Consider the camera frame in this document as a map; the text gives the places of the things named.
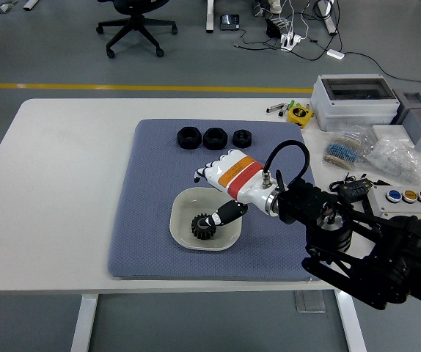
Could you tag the blue-grey padded mat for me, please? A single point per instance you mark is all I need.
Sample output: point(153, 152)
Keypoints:
point(148, 183)

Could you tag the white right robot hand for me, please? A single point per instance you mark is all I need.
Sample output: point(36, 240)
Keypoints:
point(236, 174)

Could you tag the black white marker pen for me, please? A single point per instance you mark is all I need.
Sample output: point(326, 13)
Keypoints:
point(273, 109)

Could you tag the small black hex nut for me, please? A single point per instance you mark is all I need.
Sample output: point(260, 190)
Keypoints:
point(242, 139)

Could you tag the white background desk leg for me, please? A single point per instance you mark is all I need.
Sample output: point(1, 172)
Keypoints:
point(329, 22)
point(209, 18)

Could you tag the clear plastic parts bag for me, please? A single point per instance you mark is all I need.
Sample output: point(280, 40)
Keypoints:
point(397, 157)

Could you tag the green tip pen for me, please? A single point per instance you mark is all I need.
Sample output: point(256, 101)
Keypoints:
point(292, 103)

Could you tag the white table leg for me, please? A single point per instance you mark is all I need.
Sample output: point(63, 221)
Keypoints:
point(84, 322)
point(351, 330)

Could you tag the grey coloured-button control box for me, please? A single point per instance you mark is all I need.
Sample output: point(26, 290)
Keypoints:
point(408, 205)

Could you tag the black office chair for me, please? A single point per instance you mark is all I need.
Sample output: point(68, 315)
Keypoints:
point(133, 25)

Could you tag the grey floor plate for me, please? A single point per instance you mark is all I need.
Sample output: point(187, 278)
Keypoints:
point(309, 302)

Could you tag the large black gear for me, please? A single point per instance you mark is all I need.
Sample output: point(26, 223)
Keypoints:
point(201, 234)

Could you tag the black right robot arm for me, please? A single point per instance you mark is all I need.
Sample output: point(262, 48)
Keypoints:
point(379, 256)

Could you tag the bag of blue resistors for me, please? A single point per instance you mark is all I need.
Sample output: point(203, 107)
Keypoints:
point(346, 146)

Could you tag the large black hex nut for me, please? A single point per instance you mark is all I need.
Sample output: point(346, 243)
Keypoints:
point(215, 139)
point(189, 138)

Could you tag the dark grey recessed block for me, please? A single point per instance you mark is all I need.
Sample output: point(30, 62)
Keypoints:
point(403, 110)

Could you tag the black floor box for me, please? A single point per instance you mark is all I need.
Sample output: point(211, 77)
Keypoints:
point(273, 28)

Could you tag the black digital display module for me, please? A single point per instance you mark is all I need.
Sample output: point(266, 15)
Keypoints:
point(353, 191)

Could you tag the white power adapter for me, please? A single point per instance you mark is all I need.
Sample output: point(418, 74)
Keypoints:
point(335, 54)

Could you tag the white flat box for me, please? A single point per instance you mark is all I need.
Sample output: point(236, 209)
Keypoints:
point(388, 132)

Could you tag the white power strip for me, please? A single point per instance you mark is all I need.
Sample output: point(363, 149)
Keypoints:
point(291, 41)

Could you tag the grey electrical enclosure box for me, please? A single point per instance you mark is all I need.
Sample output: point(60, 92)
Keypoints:
point(353, 110)

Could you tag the yellow tape measure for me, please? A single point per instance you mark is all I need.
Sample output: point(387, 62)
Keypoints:
point(299, 114)

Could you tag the white square plate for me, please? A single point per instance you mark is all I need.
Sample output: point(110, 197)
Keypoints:
point(185, 205)

